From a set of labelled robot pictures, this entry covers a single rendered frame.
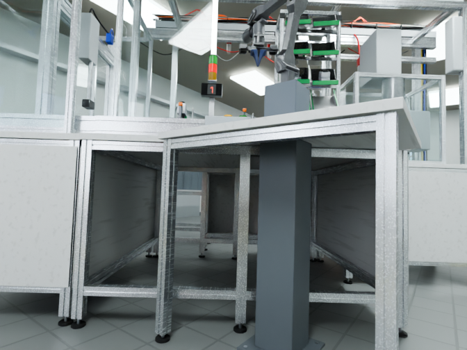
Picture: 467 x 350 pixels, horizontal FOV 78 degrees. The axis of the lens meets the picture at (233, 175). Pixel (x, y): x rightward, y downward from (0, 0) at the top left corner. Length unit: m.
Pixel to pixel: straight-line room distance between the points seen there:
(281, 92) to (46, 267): 1.27
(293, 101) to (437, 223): 1.63
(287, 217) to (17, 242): 1.19
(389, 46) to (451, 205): 1.28
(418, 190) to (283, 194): 1.45
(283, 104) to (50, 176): 1.08
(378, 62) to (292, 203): 1.79
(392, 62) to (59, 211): 2.47
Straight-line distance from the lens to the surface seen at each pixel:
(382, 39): 2.76
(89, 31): 2.24
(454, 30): 2.92
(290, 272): 1.14
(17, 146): 1.64
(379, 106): 0.82
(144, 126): 1.46
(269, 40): 2.94
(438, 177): 2.50
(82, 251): 1.47
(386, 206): 0.81
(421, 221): 2.43
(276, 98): 1.21
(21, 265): 1.63
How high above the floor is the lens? 0.62
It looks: 3 degrees up
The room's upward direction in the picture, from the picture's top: 2 degrees clockwise
